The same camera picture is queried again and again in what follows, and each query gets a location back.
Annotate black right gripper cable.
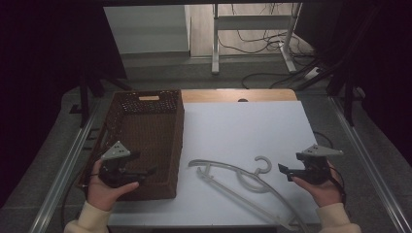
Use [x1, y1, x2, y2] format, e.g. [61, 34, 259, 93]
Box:
[326, 165, 348, 208]

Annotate wooden table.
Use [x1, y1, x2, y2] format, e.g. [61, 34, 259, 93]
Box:
[180, 88, 298, 104]

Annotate black floor cables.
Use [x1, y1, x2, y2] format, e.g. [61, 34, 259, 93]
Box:
[217, 3, 325, 90]

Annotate person's right hand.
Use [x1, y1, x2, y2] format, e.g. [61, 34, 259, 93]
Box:
[291, 160, 343, 209]

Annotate black stand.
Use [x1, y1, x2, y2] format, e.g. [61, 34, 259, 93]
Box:
[69, 69, 133, 128]
[292, 3, 383, 127]

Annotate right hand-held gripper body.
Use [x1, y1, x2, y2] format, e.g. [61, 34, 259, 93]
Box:
[294, 144, 345, 186]

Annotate translucent white clothes hanger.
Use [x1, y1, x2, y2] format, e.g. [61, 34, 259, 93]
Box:
[188, 155, 313, 233]
[195, 163, 299, 233]

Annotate metal rail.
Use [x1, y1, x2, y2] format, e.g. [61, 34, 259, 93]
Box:
[28, 102, 102, 233]
[327, 96, 412, 233]

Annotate white power strip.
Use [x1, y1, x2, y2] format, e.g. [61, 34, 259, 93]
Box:
[303, 65, 323, 82]

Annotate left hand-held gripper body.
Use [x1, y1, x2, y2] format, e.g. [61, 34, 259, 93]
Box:
[98, 140, 148, 189]

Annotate white board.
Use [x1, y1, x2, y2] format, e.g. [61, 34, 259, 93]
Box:
[108, 100, 323, 228]

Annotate person's left hand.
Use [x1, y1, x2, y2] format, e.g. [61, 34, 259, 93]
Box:
[86, 159, 140, 213]

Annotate white cabinet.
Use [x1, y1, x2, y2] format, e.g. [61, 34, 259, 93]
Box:
[103, 4, 192, 55]

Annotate brown woven basket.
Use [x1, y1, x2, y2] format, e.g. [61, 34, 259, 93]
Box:
[77, 89, 186, 202]

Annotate white desk frame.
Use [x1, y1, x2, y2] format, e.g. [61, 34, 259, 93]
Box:
[211, 2, 304, 76]

